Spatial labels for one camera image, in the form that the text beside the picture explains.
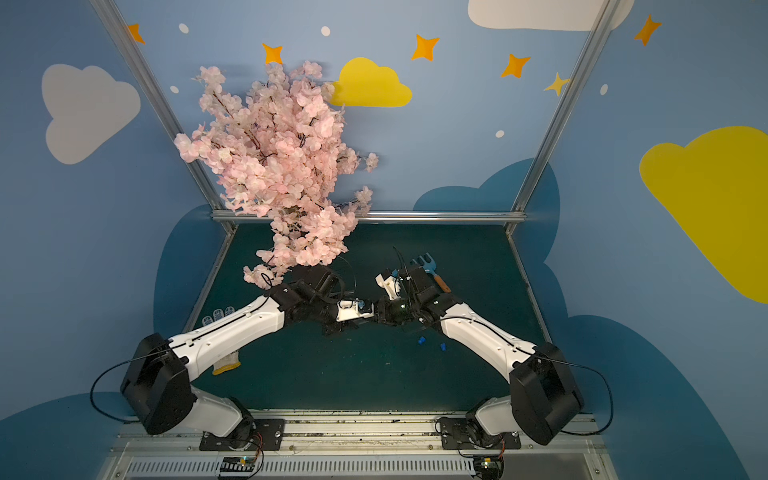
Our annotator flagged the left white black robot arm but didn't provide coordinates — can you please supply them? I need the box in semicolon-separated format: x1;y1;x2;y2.
120;265;345;449

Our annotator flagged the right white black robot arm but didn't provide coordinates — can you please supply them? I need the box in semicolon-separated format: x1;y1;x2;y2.
374;267;584;445

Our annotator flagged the pink artificial cherry blossom tree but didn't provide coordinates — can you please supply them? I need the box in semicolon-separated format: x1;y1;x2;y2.
174;61;379;289

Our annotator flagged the small circuit board right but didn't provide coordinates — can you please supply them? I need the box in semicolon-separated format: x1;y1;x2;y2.
472;456;504;480

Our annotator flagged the small circuit board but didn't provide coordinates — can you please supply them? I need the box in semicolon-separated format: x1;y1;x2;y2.
217;456;258;479
472;456;504;480

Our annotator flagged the small circuit board left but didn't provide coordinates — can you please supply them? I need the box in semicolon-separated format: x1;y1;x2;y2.
217;456;258;479

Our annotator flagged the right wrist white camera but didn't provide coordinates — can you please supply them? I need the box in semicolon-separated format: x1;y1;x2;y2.
375;274;401;301

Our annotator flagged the blue garden fork wooden handle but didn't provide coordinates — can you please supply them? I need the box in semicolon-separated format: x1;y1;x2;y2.
412;253;452;293

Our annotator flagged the aluminium frame rail back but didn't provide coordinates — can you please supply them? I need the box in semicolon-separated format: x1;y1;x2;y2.
211;210;526;224

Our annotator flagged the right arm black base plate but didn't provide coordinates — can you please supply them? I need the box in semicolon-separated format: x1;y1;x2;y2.
435;417;522;451

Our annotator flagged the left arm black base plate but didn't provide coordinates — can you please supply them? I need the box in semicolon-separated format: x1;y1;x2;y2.
199;419;286;452

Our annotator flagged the aluminium front rail bed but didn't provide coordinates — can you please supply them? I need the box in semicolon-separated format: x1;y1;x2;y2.
98;410;618;479

